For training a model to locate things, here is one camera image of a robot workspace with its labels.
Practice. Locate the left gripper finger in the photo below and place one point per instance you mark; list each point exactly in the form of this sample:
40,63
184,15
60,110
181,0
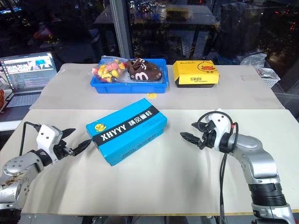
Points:
81,146
67,133

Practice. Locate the open grey laptop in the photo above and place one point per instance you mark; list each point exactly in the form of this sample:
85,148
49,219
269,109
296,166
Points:
25,77

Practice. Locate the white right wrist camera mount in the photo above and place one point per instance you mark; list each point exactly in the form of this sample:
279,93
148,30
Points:
220,126

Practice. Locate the blue plastic bin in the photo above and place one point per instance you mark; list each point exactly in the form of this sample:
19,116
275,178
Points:
130,87

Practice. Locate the yellow duck print box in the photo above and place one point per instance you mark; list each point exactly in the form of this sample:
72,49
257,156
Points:
196,73

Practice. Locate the clear plastic bag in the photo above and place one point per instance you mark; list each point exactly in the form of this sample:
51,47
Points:
253,60

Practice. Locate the brown shoe with pink M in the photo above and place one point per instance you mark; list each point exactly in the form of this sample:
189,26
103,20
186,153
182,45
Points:
144,71

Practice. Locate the grey window frame post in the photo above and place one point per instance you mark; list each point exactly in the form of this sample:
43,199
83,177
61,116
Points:
121,30

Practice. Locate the white plastic basket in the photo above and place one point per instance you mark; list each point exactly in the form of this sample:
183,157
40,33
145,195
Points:
269,79

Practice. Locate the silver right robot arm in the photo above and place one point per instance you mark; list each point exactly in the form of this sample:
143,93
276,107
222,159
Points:
257,158

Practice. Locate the blue shoe box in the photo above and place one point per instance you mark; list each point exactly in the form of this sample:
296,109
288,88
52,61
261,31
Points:
127,133

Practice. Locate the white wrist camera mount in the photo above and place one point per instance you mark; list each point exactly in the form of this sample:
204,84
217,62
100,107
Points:
46,136
220,126

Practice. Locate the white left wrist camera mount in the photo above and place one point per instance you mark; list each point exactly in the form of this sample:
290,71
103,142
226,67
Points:
46,136

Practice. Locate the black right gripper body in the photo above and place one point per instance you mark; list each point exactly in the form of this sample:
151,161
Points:
209,137

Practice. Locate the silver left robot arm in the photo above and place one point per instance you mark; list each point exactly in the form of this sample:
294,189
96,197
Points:
22,168

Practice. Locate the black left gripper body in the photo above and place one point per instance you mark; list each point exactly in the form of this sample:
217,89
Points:
62,151

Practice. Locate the round yellow sticker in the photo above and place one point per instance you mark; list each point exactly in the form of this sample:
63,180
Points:
151,95

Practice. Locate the bag of toy fruit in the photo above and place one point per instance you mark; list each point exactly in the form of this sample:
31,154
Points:
107,70

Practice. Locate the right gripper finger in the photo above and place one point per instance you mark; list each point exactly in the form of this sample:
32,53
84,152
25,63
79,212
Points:
197,124
190,138

